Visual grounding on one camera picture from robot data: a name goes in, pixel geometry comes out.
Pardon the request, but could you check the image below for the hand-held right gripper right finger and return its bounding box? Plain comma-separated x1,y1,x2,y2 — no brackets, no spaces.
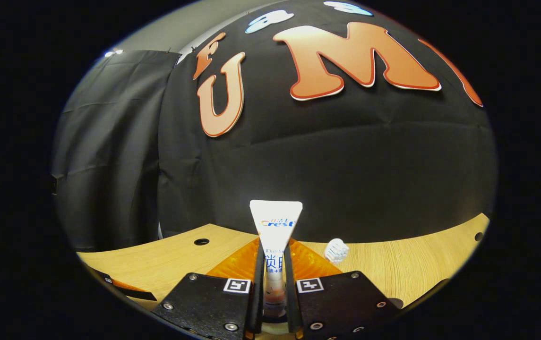
283,238,401,340

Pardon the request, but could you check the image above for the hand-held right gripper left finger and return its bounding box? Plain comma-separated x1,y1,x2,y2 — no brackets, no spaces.
151,238,265,340

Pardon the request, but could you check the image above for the wooden desktop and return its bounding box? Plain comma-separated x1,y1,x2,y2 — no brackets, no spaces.
77,212,490,340

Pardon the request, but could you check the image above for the black backdrop cloth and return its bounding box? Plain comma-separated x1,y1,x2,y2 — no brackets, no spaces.
52,0,498,253

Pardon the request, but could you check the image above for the white toothpaste tube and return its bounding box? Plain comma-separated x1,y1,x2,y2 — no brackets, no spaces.
249,200,303,318

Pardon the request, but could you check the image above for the white toothbrush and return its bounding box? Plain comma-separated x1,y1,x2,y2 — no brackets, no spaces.
324,238,350,264

